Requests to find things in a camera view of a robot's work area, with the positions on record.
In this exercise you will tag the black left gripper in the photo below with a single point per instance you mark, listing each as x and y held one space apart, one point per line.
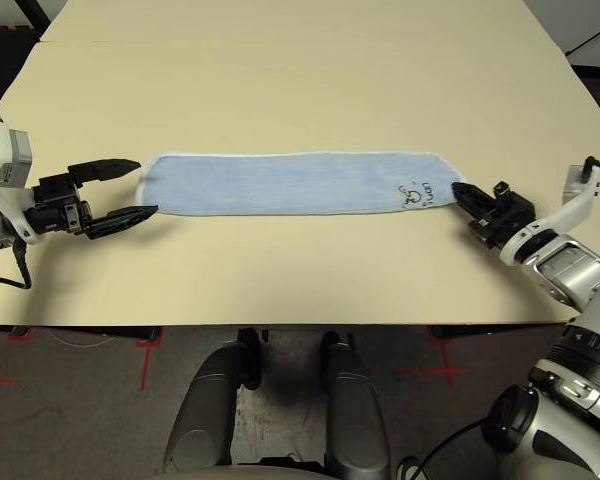
55 210

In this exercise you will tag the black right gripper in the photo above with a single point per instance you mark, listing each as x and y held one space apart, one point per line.
505 220

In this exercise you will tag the light blue terry towel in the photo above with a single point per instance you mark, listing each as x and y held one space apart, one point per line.
280 185

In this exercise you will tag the black table foot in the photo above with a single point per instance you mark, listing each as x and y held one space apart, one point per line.
445 332

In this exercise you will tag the black foam floor mat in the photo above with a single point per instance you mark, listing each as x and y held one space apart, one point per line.
0 75

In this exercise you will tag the grey white sneaker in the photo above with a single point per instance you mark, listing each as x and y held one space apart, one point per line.
405 470

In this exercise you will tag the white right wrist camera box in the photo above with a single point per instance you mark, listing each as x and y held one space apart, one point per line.
585 200

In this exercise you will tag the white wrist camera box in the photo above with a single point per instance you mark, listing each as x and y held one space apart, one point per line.
0 145
585 200

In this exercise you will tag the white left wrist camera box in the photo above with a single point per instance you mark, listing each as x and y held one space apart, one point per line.
0 145

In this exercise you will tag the black metal frame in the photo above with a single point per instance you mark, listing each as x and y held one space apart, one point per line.
37 12

